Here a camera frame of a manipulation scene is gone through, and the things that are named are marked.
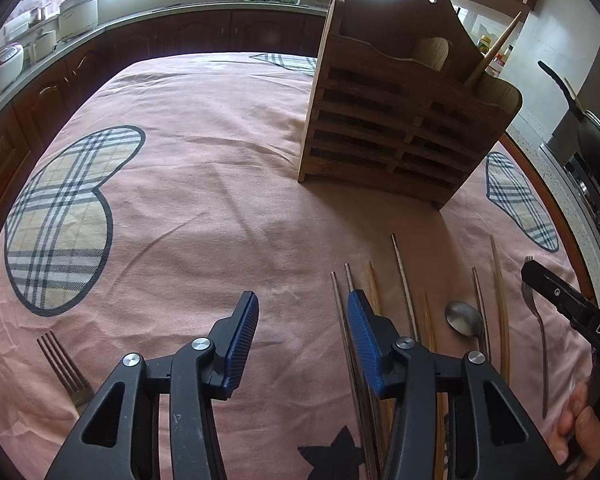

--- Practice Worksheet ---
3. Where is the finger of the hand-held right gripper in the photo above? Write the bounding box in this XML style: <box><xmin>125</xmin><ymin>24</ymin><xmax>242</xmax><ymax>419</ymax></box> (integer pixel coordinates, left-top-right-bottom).
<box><xmin>521</xmin><ymin>256</ymin><xmax>593</xmax><ymax>331</ymax></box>

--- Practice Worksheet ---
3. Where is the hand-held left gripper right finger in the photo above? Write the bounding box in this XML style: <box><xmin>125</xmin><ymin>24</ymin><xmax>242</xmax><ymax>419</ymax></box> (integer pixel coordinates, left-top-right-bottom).
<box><xmin>347</xmin><ymin>289</ymin><xmax>566</xmax><ymax>480</ymax></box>

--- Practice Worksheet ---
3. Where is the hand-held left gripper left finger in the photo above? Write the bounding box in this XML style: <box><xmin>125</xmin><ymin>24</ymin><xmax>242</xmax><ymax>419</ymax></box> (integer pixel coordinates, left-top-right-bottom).
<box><xmin>45</xmin><ymin>290</ymin><xmax>260</xmax><ymax>480</ymax></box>

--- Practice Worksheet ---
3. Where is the metal chopstick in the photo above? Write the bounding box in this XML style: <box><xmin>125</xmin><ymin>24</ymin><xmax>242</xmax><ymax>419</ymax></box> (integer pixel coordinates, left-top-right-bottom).
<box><xmin>330</xmin><ymin>271</ymin><xmax>381</xmax><ymax>480</ymax></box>
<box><xmin>344</xmin><ymin>262</ymin><xmax>386</xmax><ymax>480</ymax></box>
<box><xmin>390</xmin><ymin>232</ymin><xmax>421</xmax><ymax>343</ymax></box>

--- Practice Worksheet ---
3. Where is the metal spoon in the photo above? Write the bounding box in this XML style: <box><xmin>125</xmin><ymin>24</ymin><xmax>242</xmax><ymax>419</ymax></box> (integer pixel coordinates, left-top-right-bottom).
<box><xmin>444</xmin><ymin>300</ymin><xmax>491</xmax><ymax>361</ymax></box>

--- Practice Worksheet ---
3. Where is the wooden utensil holder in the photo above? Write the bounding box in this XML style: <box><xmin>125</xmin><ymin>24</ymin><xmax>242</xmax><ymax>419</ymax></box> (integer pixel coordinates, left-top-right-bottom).
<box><xmin>297</xmin><ymin>0</ymin><xmax>523</xmax><ymax>210</ymax></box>

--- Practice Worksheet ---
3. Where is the person's right hand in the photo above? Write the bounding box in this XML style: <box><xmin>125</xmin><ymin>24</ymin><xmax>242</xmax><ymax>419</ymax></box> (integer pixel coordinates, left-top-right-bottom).
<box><xmin>547</xmin><ymin>377</ymin><xmax>600</xmax><ymax>480</ymax></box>

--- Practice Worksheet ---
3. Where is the metal fork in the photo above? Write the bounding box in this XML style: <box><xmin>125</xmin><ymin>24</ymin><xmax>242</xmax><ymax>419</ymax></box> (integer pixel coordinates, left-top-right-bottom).
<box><xmin>520</xmin><ymin>257</ymin><xmax>550</xmax><ymax>420</ymax></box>
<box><xmin>36</xmin><ymin>330</ymin><xmax>93</xmax><ymax>411</ymax></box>

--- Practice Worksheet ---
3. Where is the dark wooden chopstick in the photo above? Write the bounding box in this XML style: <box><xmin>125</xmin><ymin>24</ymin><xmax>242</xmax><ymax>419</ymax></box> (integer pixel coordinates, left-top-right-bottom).
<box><xmin>471</xmin><ymin>266</ymin><xmax>492</xmax><ymax>361</ymax></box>

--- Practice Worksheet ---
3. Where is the gas stove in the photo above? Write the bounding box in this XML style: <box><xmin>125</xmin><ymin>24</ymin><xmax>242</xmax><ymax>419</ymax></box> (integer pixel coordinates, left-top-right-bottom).
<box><xmin>540</xmin><ymin>105</ymin><xmax>600</xmax><ymax>271</ymax></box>

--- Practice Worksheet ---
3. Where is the pink printed tablecloth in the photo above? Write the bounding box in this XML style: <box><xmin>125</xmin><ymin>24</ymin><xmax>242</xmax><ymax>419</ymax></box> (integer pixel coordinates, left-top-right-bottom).
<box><xmin>0</xmin><ymin>52</ymin><xmax>598</xmax><ymax>480</ymax></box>

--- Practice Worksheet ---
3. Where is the condiment bottle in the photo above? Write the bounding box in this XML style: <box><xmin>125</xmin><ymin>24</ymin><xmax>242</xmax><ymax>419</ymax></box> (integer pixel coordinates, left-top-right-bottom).
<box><xmin>492</xmin><ymin>45</ymin><xmax>515</xmax><ymax>78</ymax></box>

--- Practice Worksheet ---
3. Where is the grey speckled countertop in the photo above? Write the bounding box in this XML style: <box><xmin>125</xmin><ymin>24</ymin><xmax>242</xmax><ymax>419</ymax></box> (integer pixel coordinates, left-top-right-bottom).
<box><xmin>0</xmin><ymin>2</ymin><xmax>331</xmax><ymax>111</ymax></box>

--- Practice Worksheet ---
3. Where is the small white electric pot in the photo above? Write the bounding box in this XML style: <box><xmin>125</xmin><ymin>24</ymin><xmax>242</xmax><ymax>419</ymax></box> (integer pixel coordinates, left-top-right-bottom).
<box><xmin>25</xmin><ymin>30</ymin><xmax>58</xmax><ymax>63</ymax></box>

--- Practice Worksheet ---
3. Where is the tall white rice cooker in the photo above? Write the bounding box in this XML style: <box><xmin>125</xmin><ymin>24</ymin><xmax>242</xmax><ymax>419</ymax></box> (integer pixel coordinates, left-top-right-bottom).
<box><xmin>57</xmin><ymin>0</ymin><xmax>101</xmax><ymax>41</ymax></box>

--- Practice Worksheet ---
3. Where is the white and red rice cooker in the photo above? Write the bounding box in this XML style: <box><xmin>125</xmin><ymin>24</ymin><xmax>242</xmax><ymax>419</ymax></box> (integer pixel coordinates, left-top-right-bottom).
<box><xmin>0</xmin><ymin>44</ymin><xmax>25</xmax><ymax>106</ymax></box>

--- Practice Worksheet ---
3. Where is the black wok with handle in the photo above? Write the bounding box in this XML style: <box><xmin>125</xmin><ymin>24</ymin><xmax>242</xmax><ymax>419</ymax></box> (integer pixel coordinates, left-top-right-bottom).
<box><xmin>537</xmin><ymin>60</ymin><xmax>600</xmax><ymax>196</ymax></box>

